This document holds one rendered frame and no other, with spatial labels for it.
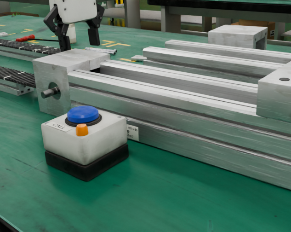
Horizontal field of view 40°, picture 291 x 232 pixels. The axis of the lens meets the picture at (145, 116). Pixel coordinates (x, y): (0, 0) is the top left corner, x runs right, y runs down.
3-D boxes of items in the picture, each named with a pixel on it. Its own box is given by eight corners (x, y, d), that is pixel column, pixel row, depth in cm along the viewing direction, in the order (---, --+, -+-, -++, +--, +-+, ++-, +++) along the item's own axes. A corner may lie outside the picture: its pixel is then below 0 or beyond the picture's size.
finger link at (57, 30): (58, 22, 89) (63, 52, 92) (46, 25, 87) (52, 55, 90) (67, 23, 87) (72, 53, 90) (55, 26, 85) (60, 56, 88)
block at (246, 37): (202, 77, 87) (202, 33, 84) (223, 64, 96) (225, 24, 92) (247, 83, 82) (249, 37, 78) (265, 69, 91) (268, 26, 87)
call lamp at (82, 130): (73, 134, 48) (72, 124, 47) (82, 130, 49) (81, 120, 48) (82, 137, 47) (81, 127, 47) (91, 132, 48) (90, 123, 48)
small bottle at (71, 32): (78, 42, 128) (75, 4, 123) (70, 44, 125) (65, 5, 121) (71, 41, 130) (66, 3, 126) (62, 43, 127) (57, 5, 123)
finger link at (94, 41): (95, 14, 97) (99, 42, 99) (85, 17, 94) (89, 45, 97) (104, 14, 94) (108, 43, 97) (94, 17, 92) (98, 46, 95)
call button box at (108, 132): (45, 165, 54) (38, 121, 51) (97, 138, 61) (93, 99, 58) (87, 182, 49) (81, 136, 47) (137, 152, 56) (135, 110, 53)
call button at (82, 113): (61, 125, 52) (59, 111, 51) (84, 116, 55) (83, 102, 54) (83, 133, 50) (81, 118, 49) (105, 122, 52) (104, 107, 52)
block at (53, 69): (28, 115, 71) (19, 62, 67) (80, 95, 79) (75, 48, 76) (61, 127, 65) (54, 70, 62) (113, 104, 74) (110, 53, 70)
